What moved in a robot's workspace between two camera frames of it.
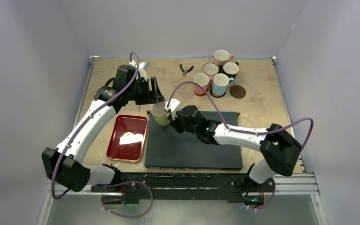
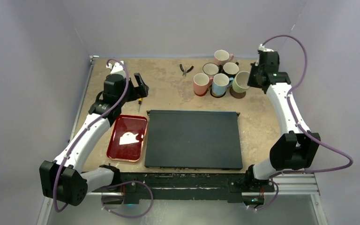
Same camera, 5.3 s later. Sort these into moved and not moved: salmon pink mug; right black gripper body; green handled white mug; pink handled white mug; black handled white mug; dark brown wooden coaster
Moved: green handled white mug; right black gripper body
Not moved: salmon pink mug; black handled white mug; dark brown wooden coaster; pink handled white mug
